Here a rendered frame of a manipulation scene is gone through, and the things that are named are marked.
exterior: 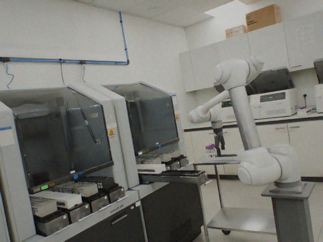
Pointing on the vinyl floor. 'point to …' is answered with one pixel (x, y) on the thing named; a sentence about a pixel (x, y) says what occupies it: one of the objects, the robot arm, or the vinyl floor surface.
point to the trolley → (263, 217)
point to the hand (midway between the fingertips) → (221, 152)
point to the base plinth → (239, 179)
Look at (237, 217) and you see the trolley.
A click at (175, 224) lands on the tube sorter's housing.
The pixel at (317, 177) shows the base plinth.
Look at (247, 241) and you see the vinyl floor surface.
